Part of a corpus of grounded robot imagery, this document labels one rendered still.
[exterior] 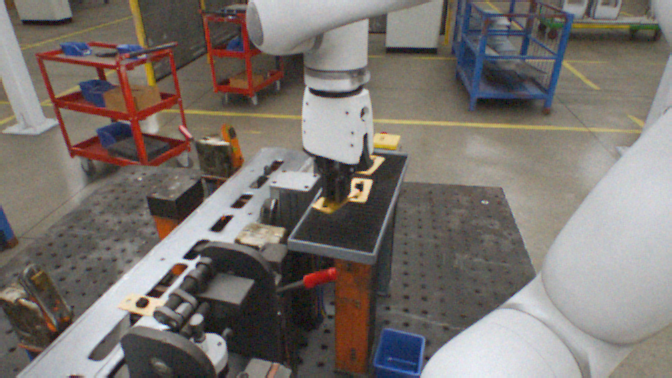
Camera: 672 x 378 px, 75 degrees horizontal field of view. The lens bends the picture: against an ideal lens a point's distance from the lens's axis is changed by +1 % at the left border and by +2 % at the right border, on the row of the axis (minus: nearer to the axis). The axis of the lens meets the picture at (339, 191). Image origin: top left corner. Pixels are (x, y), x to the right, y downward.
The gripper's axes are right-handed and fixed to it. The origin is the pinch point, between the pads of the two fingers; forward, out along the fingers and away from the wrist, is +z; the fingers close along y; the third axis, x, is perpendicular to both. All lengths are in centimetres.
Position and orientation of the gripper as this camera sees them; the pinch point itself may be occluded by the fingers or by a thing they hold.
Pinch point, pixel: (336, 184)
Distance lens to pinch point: 67.4
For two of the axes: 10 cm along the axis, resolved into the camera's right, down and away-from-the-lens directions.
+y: -8.2, -2.8, 4.9
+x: -5.7, 4.1, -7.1
